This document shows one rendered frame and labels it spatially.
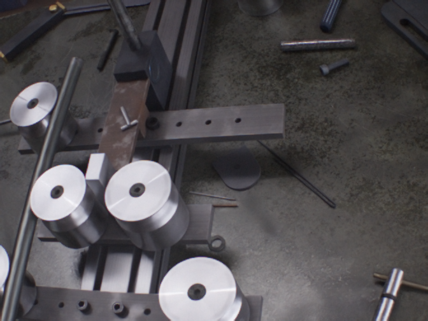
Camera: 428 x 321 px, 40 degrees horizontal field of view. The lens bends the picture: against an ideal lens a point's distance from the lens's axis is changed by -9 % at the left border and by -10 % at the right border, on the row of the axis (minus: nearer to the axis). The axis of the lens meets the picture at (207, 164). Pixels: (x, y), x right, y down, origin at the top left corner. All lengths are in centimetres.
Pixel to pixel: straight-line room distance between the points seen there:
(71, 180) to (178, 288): 13
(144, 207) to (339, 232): 16
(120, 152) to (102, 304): 12
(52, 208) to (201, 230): 11
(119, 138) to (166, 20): 19
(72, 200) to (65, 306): 8
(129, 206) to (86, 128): 14
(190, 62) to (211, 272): 26
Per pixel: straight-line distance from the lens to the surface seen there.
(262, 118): 51
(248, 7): 66
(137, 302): 46
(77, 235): 48
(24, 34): 78
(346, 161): 53
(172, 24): 65
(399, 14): 64
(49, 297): 49
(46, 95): 55
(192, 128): 52
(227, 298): 39
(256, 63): 62
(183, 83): 58
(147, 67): 53
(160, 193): 44
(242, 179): 53
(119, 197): 45
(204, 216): 47
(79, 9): 77
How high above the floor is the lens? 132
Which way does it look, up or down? 52 degrees down
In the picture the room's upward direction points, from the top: 24 degrees counter-clockwise
